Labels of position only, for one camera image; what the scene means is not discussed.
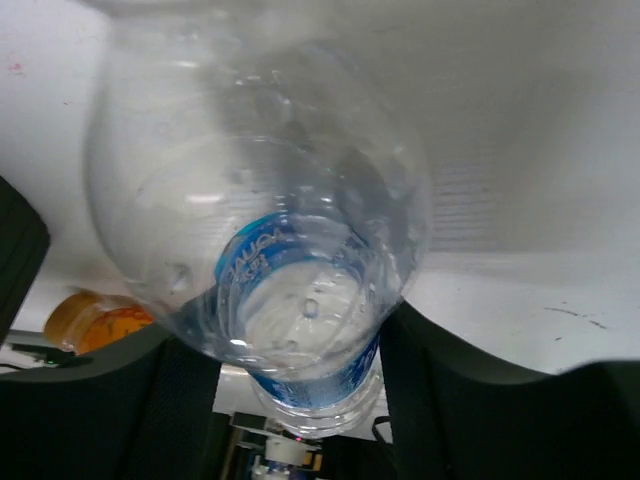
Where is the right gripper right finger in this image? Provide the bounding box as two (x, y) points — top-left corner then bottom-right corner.
(380, 303), (639, 479)

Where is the orange juice bottle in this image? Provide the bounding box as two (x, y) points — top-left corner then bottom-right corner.
(43, 290), (153, 355)

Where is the blue-label water bottle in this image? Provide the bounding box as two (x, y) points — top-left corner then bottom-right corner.
(179, 209), (384, 441)

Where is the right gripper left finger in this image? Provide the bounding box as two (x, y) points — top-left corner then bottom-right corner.
(1, 326), (220, 479)

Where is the clear unlabelled water bottle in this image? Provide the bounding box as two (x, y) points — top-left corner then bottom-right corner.
(84, 1), (430, 350)

